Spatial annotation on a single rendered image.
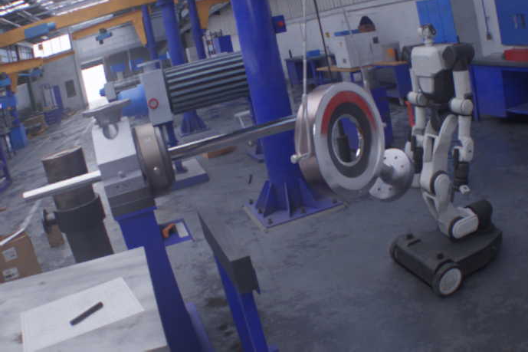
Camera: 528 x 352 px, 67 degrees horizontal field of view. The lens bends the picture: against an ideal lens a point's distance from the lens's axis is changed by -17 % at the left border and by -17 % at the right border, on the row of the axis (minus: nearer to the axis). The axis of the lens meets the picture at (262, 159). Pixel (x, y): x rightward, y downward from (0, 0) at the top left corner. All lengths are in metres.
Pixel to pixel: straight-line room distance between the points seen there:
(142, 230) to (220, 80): 3.98
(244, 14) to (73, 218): 2.17
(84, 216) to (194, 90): 2.72
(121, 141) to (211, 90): 3.76
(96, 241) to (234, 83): 3.01
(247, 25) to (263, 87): 0.55
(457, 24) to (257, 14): 3.76
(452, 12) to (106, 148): 5.65
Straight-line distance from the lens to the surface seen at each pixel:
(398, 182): 1.70
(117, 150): 2.13
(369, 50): 9.10
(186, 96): 5.80
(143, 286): 1.57
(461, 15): 7.03
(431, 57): 2.48
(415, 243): 2.92
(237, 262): 1.59
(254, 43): 3.94
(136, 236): 2.08
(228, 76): 5.90
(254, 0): 3.96
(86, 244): 3.78
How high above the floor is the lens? 1.55
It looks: 14 degrees down
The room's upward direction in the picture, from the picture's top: 12 degrees counter-clockwise
